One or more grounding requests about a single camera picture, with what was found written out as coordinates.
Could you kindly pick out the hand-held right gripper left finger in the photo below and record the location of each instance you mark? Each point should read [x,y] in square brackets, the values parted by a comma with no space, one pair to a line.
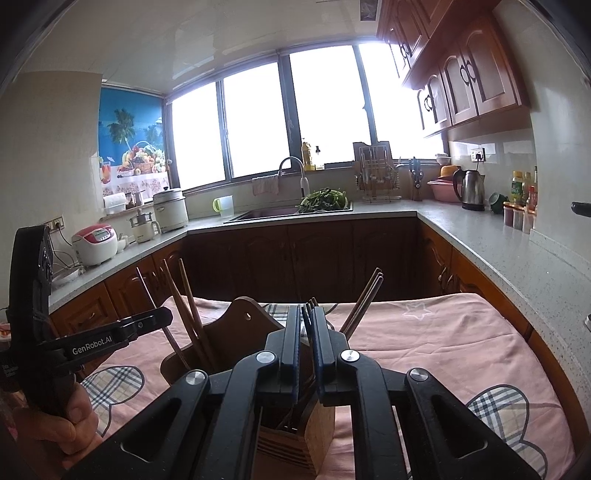
[295,364]

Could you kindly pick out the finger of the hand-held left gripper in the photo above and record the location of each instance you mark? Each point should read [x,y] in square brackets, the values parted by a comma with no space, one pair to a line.
[134,336]
[154,316]

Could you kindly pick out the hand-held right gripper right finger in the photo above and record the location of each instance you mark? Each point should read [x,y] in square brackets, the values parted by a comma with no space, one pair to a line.
[316,364]

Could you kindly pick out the wooden utensil holder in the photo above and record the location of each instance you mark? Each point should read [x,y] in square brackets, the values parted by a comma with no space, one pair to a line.
[240,323]

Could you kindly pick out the person's left hand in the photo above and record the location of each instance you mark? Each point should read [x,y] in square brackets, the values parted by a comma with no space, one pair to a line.
[78,415]

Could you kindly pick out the white and red rice cooker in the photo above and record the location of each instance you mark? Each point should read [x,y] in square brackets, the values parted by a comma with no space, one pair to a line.
[94,242]

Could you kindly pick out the small white electric pot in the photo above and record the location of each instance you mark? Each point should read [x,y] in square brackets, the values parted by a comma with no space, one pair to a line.
[143,228]

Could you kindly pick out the pink tablecloth with plaid patches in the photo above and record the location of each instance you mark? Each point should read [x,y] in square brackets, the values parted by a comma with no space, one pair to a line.
[415,332]

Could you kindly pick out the large white cooker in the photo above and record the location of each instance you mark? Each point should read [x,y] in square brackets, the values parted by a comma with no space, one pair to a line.
[170,210]

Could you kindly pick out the paper towel roll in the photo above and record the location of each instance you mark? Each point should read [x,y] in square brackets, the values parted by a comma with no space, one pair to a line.
[115,203]

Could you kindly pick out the green leafy vegetables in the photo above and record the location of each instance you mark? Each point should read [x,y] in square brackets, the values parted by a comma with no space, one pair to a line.
[323,199]

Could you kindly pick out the pale dishcloth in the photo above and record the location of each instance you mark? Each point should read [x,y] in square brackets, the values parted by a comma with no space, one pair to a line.
[265,186]

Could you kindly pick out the curved metal faucet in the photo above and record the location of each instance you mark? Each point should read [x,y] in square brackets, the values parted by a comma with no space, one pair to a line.
[303,182]

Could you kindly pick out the metal dish rack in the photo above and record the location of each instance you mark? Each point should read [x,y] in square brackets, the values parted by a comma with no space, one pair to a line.
[374,170]

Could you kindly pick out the small pump dispenser bottle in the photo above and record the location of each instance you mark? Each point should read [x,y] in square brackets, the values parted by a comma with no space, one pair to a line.
[318,161]

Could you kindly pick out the knife block with knives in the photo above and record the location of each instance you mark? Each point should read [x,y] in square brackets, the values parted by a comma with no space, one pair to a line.
[415,184]

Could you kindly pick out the yellow oil bottle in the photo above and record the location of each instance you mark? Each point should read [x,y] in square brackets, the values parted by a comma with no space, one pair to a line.
[306,157]

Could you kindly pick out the pink plastic basin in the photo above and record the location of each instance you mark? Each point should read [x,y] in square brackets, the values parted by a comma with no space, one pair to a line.
[441,190]

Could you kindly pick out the kitchen window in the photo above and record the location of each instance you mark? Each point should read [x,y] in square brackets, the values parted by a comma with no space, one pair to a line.
[258,120]

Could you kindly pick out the orange bowl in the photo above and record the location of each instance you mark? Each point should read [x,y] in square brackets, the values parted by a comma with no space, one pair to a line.
[448,173]

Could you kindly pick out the stainless steel electric kettle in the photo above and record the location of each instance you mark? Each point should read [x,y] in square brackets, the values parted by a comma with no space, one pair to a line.
[472,189]

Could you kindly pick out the white bowl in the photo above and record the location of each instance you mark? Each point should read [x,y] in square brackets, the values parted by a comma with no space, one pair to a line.
[443,160]

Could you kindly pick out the dark green cup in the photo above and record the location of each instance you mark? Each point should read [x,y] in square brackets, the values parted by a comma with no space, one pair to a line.
[496,203]

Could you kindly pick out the clear spice jar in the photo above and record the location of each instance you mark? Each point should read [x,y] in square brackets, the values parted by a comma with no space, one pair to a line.
[518,218]
[508,214]
[528,220]

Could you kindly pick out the orange condiment bottle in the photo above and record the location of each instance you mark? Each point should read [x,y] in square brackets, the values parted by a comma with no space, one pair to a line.
[530,189]

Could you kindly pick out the wooden upper kitchen cabinets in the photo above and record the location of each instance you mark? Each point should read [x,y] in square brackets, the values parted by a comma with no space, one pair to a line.
[475,69]

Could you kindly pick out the wall socket strip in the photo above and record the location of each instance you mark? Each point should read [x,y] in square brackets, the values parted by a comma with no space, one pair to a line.
[54,224]

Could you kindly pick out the beach and fruit wall poster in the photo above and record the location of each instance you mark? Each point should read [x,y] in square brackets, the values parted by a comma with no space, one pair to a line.
[124,129]

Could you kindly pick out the white wall socket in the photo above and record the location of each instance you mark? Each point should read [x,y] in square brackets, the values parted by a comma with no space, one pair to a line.
[478,154]

